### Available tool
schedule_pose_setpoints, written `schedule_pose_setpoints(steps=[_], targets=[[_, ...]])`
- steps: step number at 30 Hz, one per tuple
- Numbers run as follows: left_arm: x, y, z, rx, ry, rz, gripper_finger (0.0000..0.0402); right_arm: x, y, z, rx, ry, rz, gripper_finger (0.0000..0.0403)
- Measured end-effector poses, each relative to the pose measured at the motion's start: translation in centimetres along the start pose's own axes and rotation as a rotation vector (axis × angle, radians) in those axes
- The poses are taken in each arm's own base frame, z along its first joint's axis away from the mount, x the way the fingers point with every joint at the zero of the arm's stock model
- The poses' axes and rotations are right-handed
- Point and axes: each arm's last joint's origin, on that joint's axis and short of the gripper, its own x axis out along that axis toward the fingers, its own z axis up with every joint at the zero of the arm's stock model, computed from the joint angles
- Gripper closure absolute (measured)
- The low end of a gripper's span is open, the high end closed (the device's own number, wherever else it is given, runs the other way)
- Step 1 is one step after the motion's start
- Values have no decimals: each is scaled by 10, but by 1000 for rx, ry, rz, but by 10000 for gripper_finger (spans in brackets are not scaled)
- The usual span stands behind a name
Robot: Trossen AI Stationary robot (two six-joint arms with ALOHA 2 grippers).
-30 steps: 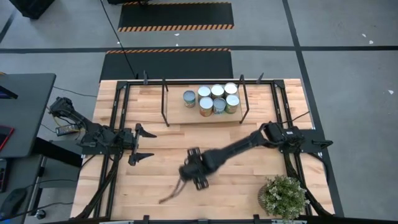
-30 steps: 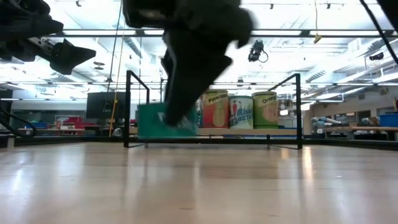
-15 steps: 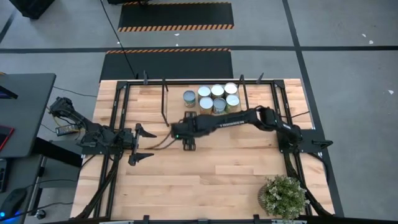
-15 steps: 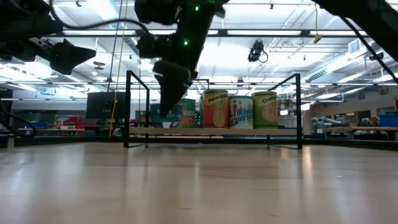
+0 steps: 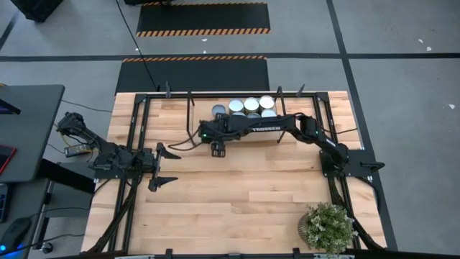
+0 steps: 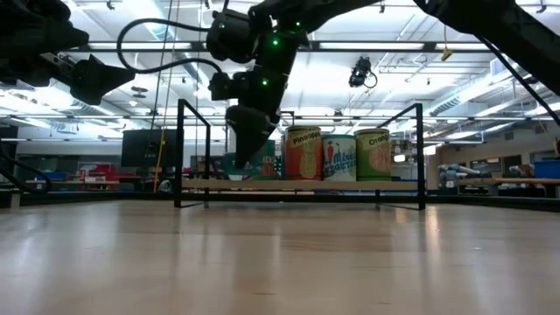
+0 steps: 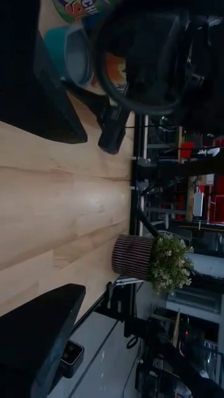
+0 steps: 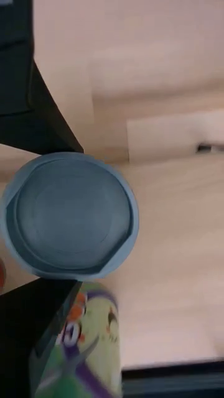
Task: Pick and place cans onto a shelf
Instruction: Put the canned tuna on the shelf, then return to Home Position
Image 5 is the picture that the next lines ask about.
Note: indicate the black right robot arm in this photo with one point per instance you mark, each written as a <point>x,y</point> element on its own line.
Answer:
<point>273,126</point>

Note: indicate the black computer mouse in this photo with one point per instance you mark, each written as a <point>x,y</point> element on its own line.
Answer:
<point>16,232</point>

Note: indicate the black mat hazard-striped edge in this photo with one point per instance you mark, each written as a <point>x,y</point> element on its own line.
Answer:
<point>194,75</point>
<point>203,16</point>

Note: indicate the woven plant pot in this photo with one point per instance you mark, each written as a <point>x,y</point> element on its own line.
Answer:
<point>302,230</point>

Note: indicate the grey side table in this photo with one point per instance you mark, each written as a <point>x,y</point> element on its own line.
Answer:
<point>25,201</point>

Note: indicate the grey desk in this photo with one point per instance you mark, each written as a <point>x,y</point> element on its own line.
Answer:
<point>28,133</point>

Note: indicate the black box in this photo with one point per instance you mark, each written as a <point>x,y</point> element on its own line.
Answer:
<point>37,9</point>

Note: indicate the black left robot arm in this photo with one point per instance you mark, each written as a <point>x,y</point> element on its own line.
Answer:
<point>115,158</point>

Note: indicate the red-edged black phone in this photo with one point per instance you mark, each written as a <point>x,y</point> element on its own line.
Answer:
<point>5,158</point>

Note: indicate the wooden shelf black metal legs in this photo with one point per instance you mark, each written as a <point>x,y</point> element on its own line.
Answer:
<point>203,115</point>

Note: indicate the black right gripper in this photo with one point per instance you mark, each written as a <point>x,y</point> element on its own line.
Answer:
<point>213,130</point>

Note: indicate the dark laptop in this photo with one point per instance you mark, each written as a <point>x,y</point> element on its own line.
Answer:
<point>7,108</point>

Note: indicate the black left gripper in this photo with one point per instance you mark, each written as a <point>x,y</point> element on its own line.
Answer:
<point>147,162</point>

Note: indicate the short tin can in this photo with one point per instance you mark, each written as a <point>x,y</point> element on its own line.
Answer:
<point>218,109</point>
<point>253,115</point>

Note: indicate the dark keyboard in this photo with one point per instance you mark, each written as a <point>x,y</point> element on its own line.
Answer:
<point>3,203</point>

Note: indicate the black power adapter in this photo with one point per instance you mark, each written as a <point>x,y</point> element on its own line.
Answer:
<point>77,150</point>

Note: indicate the black caster wheel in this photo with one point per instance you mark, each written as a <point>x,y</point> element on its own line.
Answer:
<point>46,247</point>

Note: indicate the green artificial plant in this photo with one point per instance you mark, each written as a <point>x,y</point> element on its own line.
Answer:
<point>330,228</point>

